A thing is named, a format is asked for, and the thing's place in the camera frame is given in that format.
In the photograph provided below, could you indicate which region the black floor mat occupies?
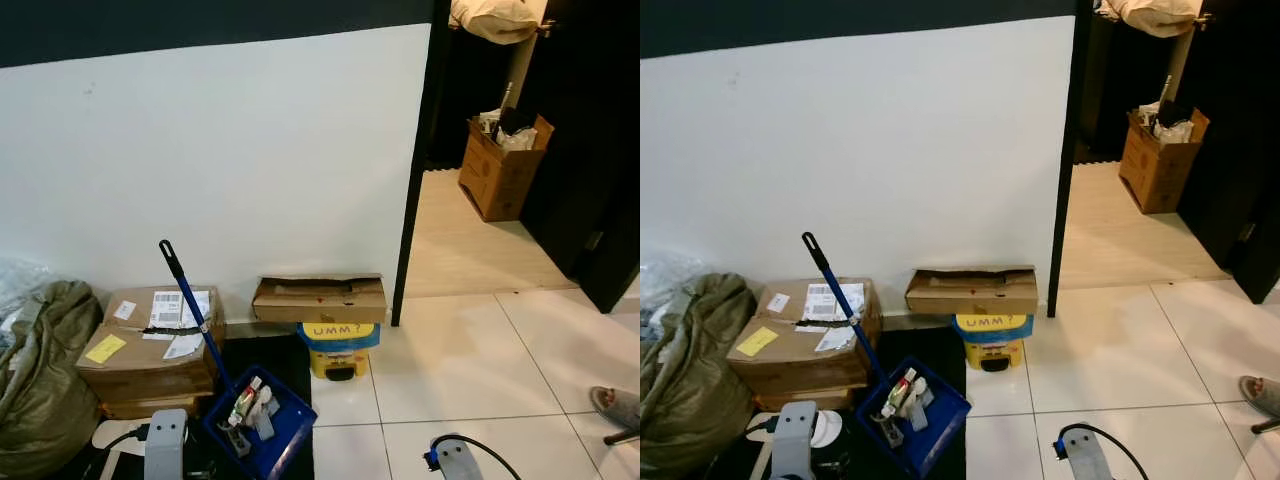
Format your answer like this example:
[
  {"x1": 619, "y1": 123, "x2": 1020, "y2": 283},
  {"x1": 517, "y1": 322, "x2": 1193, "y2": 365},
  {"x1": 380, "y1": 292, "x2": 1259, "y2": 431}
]
[
  {"x1": 700, "y1": 327, "x2": 969, "y2": 480},
  {"x1": 50, "y1": 335, "x2": 316, "y2": 480}
]

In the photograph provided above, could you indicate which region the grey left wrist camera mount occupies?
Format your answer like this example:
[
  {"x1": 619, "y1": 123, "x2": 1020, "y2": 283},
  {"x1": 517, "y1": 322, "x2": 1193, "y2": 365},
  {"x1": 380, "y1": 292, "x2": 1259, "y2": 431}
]
[
  {"x1": 143, "y1": 408, "x2": 191, "y2": 480},
  {"x1": 770, "y1": 400, "x2": 823, "y2": 480}
]

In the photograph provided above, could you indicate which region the white shipping label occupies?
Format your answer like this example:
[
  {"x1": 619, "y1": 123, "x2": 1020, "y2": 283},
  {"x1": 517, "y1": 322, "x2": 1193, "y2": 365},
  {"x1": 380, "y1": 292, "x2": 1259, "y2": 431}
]
[
  {"x1": 148, "y1": 290, "x2": 213, "y2": 336},
  {"x1": 803, "y1": 282, "x2": 866, "y2": 329}
]

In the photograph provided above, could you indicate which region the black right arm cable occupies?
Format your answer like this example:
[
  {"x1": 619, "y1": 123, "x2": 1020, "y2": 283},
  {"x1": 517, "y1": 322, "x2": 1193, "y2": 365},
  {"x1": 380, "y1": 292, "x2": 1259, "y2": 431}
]
[
  {"x1": 445, "y1": 433, "x2": 526, "y2": 480},
  {"x1": 1060, "y1": 422, "x2": 1151, "y2": 480}
]

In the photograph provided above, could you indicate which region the black open door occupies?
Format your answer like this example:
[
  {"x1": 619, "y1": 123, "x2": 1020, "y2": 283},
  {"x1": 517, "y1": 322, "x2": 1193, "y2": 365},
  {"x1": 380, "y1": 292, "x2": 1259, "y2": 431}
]
[
  {"x1": 520, "y1": 0, "x2": 641, "y2": 314},
  {"x1": 1175, "y1": 0, "x2": 1280, "y2": 304}
]

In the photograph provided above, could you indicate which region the clear plastic bag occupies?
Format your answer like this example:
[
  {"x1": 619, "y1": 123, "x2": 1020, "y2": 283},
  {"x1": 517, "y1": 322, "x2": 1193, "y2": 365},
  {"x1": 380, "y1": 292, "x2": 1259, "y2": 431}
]
[
  {"x1": 0, "y1": 255, "x2": 51, "y2": 321},
  {"x1": 640, "y1": 250, "x2": 701, "y2": 311}
]

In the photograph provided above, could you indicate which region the white crumpled trash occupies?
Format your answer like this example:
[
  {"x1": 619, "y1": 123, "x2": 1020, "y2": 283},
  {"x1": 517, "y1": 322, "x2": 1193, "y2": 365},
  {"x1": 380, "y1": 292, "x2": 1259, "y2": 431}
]
[
  {"x1": 245, "y1": 385, "x2": 281, "y2": 441},
  {"x1": 900, "y1": 378, "x2": 936, "y2": 433}
]

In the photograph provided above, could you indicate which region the red and white wrapper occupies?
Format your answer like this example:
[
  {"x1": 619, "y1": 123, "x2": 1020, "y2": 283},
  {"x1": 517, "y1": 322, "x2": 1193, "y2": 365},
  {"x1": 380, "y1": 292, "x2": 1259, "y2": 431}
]
[
  {"x1": 228, "y1": 377, "x2": 264, "y2": 428},
  {"x1": 880, "y1": 368, "x2": 919, "y2": 419}
]

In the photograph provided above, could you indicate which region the black door frame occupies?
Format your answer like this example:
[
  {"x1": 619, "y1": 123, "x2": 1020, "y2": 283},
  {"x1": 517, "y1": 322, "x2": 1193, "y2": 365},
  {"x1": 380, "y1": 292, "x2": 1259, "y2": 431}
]
[
  {"x1": 1045, "y1": 0, "x2": 1094, "y2": 319},
  {"x1": 390, "y1": 0, "x2": 453, "y2": 328}
]

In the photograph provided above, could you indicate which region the yellow container with blue label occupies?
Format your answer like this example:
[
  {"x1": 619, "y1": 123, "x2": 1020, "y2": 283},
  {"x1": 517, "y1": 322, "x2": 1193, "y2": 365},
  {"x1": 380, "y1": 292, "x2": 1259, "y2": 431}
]
[
  {"x1": 955, "y1": 313, "x2": 1031, "y2": 373},
  {"x1": 297, "y1": 320, "x2": 382, "y2": 382}
]

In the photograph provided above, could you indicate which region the tall open cardboard box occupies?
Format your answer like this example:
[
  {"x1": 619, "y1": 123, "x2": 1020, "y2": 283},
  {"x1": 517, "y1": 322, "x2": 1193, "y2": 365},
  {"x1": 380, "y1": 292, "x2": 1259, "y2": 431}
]
[
  {"x1": 1118, "y1": 100, "x2": 1211, "y2": 215},
  {"x1": 458, "y1": 108, "x2": 556, "y2": 223}
]

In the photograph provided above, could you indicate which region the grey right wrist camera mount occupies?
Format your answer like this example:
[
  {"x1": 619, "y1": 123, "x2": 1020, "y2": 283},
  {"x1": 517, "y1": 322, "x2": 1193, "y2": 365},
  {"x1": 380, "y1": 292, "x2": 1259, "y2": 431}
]
[
  {"x1": 1052, "y1": 425, "x2": 1116, "y2": 480},
  {"x1": 425, "y1": 433, "x2": 483, "y2": 480}
]

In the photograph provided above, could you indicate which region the flat torn cardboard box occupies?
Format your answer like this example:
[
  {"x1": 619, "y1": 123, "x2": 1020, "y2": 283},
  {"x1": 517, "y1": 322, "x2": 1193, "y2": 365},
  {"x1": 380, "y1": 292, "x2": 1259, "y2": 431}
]
[
  {"x1": 905, "y1": 265, "x2": 1039, "y2": 317},
  {"x1": 251, "y1": 274, "x2": 388, "y2": 325}
]

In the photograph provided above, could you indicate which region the beige cloth bundle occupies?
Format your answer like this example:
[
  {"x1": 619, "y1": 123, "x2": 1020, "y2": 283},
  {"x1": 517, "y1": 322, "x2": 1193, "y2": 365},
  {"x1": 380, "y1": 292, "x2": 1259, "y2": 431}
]
[
  {"x1": 449, "y1": 0, "x2": 549, "y2": 46},
  {"x1": 1100, "y1": 0, "x2": 1206, "y2": 39}
]

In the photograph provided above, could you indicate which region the yellow sticky note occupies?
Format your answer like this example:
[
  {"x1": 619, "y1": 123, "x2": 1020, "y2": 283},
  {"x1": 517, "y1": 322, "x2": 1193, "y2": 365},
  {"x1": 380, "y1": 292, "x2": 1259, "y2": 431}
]
[
  {"x1": 735, "y1": 326, "x2": 779, "y2": 358},
  {"x1": 85, "y1": 333, "x2": 128, "y2": 365}
]

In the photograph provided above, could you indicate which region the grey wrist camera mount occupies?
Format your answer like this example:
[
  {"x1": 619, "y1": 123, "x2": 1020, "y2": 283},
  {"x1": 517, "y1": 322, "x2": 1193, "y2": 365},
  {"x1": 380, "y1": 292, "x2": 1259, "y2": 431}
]
[
  {"x1": 770, "y1": 400, "x2": 823, "y2": 480},
  {"x1": 143, "y1": 408, "x2": 191, "y2": 480},
  {"x1": 425, "y1": 433, "x2": 483, "y2": 480},
  {"x1": 1052, "y1": 425, "x2": 1116, "y2": 480}
]

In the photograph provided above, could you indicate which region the blue long-handled dustpan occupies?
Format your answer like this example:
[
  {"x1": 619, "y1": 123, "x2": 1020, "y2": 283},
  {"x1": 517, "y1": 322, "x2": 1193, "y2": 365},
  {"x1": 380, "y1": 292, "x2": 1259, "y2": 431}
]
[
  {"x1": 158, "y1": 240, "x2": 318, "y2": 480},
  {"x1": 802, "y1": 232, "x2": 973, "y2": 479}
]

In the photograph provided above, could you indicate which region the sealed cardboard box with labels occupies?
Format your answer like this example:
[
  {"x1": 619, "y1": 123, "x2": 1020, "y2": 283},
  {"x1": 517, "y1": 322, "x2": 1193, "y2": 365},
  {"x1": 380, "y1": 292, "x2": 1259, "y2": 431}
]
[
  {"x1": 75, "y1": 285, "x2": 226, "y2": 421},
  {"x1": 727, "y1": 277, "x2": 883, "y2": 413}
]

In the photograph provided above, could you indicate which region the green woven sack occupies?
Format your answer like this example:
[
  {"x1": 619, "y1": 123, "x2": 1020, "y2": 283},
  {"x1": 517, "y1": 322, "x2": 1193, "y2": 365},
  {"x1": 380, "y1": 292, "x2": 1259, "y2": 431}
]
[
  {"x1": 0, "y1": 280, "x2": 104, "y2": 480},
  {"x1": 640, "y1": 272, "x2": 758, "y2": 480}
]

